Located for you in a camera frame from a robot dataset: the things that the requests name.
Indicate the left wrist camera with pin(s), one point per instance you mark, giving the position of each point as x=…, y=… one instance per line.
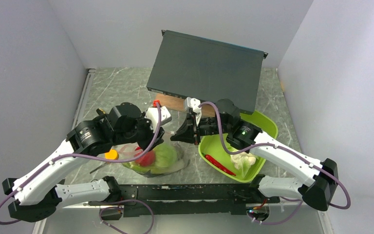
x=158, y=112

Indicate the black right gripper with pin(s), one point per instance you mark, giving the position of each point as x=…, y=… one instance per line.
x=188, y=132

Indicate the aluminium rail left edge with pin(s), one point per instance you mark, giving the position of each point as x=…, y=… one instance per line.
x=79, y=113

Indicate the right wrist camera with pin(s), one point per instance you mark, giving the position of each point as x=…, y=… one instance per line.
x=193, y=104

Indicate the black yellow screwdriver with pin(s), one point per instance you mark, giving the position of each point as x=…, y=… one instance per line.
x=100, y=112
x=98, y=167

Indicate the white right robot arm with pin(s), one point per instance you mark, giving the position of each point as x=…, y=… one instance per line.
x=315, y=181

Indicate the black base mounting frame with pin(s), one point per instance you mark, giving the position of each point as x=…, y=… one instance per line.
x=184, y=199

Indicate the clear zip top bag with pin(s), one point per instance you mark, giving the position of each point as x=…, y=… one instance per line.
x=182, y=160

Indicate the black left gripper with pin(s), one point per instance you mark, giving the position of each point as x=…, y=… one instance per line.
x=145, y=144

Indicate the green cabbage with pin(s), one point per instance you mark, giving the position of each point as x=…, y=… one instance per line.
x=166, y=155

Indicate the wooden block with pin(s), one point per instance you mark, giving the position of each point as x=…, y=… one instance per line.
x=177, y=104

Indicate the dark rack server chassis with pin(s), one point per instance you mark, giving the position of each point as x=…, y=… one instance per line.
x=206, y=69

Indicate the yellow tape measure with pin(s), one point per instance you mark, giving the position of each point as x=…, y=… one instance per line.
x=111, y=155

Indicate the white cauliflower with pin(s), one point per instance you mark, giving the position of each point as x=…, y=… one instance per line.
x=242, y=162

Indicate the green celery stalks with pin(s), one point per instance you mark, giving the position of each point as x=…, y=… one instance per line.
x=149, y=171

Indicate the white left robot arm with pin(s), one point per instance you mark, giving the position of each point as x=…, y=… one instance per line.
x=38, y=194

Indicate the red tomato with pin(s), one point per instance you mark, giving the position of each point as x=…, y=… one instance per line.
x=146, y=160

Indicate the long red chili pepper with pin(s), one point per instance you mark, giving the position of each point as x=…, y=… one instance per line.
x=218, y=165

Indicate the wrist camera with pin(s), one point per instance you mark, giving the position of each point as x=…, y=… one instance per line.
x=193, y=104
x=158, y=112

